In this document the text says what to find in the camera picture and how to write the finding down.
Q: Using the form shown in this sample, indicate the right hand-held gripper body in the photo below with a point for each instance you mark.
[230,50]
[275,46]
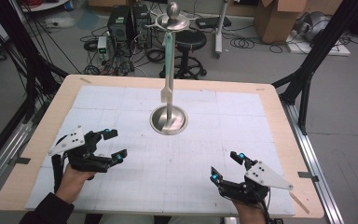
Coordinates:
[261,177]

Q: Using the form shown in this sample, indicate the black computer tower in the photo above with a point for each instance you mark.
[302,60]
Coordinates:
[120,25]
[142,21]

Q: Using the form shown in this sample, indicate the large open cardboard box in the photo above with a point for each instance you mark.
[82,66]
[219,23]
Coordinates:
[276,21]

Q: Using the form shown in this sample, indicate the grey helmet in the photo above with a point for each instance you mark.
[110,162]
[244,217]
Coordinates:
[315,25]

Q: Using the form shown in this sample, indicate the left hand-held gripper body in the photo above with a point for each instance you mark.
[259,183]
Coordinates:
[84,158]

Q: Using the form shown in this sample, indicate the black round stool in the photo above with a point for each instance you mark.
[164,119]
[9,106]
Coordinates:
[190,39]

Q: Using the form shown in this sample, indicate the white gridded mat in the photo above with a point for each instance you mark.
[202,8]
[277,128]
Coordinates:
[199,171]

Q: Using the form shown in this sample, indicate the metal utensil stand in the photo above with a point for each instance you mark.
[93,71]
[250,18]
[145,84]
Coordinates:
[160,119]

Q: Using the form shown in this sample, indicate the person's left hand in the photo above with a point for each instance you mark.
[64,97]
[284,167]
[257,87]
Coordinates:
[73,183]

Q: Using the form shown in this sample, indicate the black flat box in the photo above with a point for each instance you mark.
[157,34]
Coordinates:
[213,21]

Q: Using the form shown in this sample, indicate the aluminium rail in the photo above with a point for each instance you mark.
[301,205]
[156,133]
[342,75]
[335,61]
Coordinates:
[313,161]
[0,158]

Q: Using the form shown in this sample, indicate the black metal frame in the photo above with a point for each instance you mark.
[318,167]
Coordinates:
[307,71]

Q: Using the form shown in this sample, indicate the white board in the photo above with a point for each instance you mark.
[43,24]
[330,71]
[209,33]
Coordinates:
[329,48]

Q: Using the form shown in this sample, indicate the person's right hand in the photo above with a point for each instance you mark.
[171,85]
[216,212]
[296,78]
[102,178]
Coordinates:
[251,214]

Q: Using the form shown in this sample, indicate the small white device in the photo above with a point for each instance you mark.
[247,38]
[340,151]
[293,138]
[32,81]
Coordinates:
[102,46]

